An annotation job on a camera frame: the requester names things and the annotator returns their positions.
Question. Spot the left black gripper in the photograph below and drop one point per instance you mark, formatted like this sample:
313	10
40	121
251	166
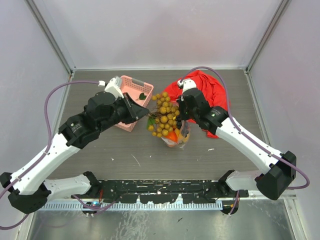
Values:
137	111

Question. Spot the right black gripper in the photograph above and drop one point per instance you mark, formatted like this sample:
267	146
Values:
181	103

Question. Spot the brown longan bunch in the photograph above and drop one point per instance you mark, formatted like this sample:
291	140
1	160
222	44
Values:
163	118

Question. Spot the clear zip top bag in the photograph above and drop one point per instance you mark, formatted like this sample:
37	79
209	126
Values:
183	135

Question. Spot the orange tangerine fruit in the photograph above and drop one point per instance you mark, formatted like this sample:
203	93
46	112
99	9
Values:
172	136

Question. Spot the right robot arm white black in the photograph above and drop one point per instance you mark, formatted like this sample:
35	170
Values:
276	170

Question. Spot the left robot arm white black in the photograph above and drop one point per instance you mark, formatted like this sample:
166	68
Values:
30	189

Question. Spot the loose green leaf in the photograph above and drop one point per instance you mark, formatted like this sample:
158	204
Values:
142	97

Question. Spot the pink plastic basket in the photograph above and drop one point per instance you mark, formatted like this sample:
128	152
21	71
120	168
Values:
135	87

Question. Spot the red cloth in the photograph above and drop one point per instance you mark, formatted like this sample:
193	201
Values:
214	93

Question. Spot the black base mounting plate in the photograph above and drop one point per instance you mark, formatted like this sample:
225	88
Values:
161	191

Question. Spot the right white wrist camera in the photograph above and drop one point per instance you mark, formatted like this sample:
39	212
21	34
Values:
186	84

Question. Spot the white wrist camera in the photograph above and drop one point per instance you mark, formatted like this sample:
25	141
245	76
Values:
186	84
113	87

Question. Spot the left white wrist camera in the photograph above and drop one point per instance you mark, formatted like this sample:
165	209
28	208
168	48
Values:
113	87

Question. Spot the white slotted cable duct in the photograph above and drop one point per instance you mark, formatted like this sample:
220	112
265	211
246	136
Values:
176	206

